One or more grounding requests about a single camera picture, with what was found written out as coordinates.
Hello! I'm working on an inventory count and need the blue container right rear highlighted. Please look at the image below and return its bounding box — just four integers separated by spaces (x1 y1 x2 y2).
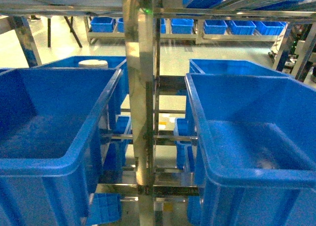
189 59 292 78

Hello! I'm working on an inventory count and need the blue container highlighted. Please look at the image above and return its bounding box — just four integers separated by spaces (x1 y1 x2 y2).
0 68 122 226
185 74 316 226
189 59 292 78
37 55 129 130

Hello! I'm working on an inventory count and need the blue container left rear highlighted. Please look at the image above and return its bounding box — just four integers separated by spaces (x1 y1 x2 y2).
37 55 129 130

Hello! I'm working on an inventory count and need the white cylindrical tub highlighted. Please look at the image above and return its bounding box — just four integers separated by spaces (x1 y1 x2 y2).
78 59 109 68

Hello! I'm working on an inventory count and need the blue container right front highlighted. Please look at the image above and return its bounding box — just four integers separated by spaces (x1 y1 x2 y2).
185 74 316 226

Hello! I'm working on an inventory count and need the blue container left front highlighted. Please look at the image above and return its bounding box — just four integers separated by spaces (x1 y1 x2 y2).
0 68 122 226

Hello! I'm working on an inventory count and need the stainless steel shelf post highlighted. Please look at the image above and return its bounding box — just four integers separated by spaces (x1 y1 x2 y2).
122 0 160 226

